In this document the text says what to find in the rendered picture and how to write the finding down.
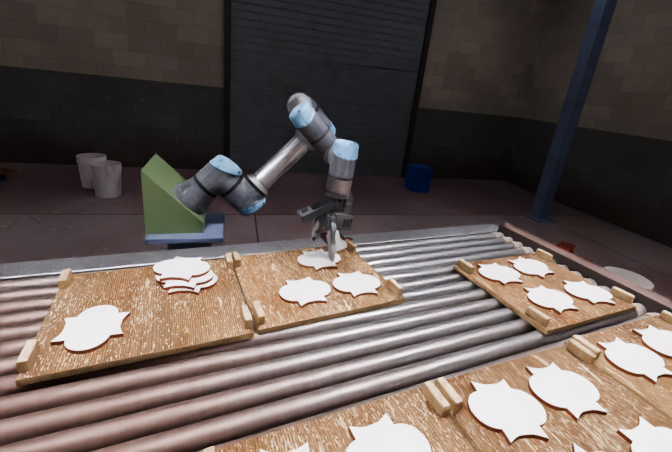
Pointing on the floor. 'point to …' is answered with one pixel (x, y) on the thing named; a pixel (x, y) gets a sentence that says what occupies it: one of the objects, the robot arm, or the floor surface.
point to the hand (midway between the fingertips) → (320, 251)
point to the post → (592, 44)
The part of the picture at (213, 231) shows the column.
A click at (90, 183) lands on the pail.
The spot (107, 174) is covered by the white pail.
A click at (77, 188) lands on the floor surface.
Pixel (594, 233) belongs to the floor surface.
